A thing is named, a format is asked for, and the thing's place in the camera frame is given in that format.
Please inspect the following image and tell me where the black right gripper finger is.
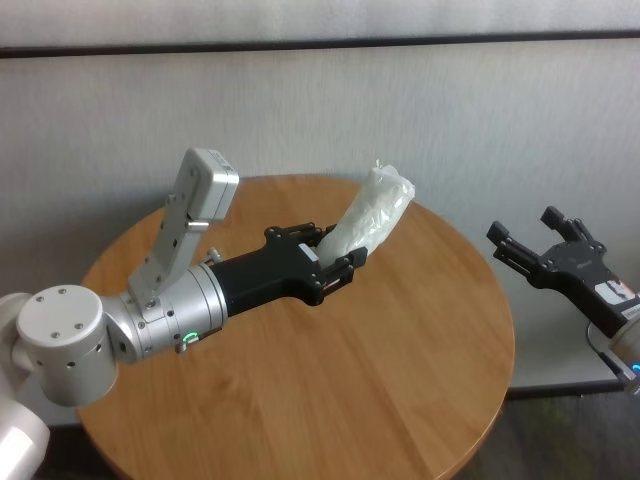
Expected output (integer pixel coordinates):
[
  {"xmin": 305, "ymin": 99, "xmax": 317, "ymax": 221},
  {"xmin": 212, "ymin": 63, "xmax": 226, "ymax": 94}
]
[
  {"xmin": 539, "ymin": 205, "xmax": 604, "ymax": 250},
  {"xmin": 485, "ymin": 220, "xmax": 550, "ymax": 287}
]

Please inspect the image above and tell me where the black wall trim strip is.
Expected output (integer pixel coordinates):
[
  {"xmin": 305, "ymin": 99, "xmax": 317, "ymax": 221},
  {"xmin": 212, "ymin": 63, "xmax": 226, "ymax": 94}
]
[{"xmin": 0, "ymin": 29, "xmax": 640, "ymax": 60}]

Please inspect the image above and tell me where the right arm cable with connector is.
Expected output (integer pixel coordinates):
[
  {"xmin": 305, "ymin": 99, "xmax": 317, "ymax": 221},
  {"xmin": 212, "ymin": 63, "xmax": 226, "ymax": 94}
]
[{"xmin": 585, "ymin": 322, "xmax": 632, "ymax": 390}]

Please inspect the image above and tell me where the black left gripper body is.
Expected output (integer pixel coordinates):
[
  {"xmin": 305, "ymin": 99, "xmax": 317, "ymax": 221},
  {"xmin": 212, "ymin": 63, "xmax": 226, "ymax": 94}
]
[{"xmin": 208, "ymin": 234, "xmax": 325, "ymax": 320}]

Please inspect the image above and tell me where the white sandbag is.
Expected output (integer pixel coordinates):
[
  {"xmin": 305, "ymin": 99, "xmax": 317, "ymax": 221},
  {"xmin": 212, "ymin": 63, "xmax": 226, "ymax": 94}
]
[{"xmin": 317, "ymin": 158, "xmax": 417, "ymax": 269}]

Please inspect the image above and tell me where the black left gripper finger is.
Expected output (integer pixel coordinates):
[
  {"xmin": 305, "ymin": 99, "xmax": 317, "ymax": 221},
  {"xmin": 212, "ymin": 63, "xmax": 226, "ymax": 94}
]
[
  {"xmin": 263, "ymin": 220, "xmax": 337, "ymax": 248},
  {"xmin": 313, "ymin": 247, "xmax": 370, "ymax": 304}
]

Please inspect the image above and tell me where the black skirting board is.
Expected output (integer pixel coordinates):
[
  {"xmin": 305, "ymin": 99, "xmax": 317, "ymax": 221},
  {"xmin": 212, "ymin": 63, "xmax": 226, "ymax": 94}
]
[{"xmin": 507, "ymin": 379, "xmax": 626, "ymax": 400}]

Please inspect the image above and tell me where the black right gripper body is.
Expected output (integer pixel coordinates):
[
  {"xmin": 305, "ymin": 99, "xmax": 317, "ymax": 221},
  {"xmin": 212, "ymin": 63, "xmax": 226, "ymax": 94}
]
[{"xmin": 528, "ymin": 238, "xmax": 640, "ymax": 340}]

